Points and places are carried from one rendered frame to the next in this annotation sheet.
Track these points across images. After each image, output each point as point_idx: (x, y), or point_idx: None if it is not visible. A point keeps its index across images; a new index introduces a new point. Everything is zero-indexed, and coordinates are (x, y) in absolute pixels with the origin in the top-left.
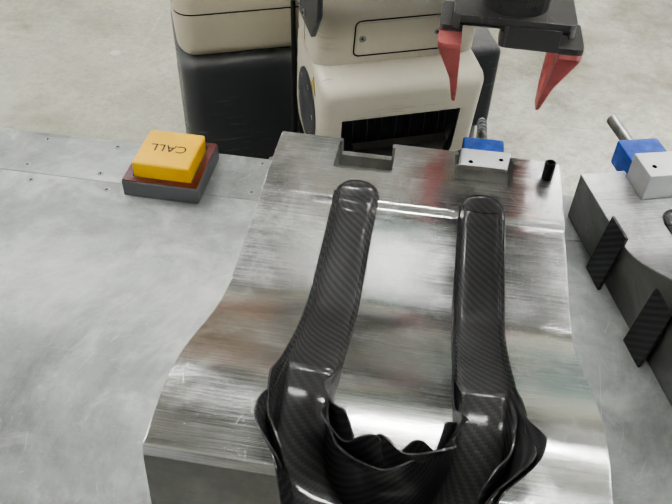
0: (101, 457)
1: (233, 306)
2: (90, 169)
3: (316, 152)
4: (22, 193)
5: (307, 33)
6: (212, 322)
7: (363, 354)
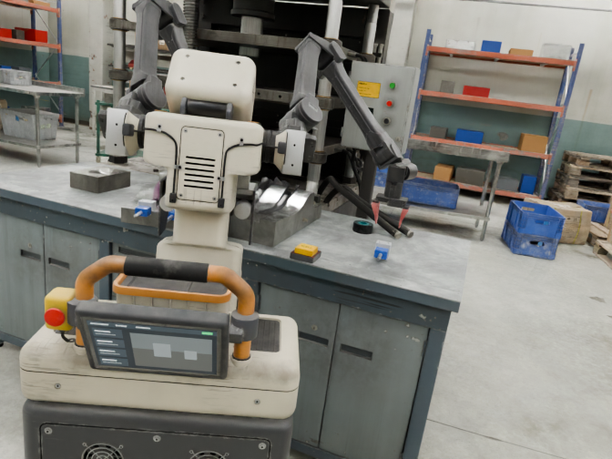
0: (322, 230)
1: (297, 208)
2: (331, 263)
3: (269, 218)
4: (351, 262)
5: (240, 267)
6: (301, 203)
7: (278, 195)
